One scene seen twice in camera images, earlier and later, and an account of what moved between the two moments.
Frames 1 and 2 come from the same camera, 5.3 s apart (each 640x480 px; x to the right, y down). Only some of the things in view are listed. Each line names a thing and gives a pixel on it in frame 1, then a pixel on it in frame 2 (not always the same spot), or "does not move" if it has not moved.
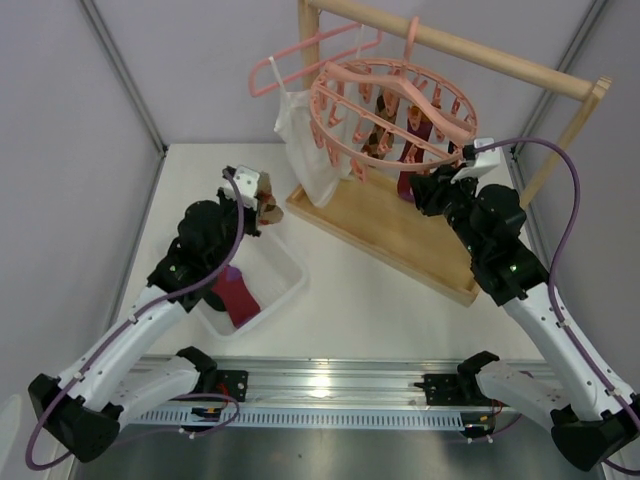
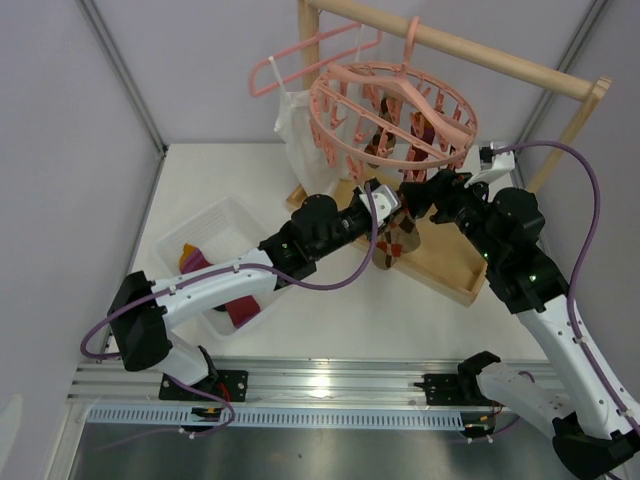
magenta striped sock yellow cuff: x=241 y=305 does not move
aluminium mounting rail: x=336 y=380 does not move
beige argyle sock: x=269 y=212 to x=399 y=236
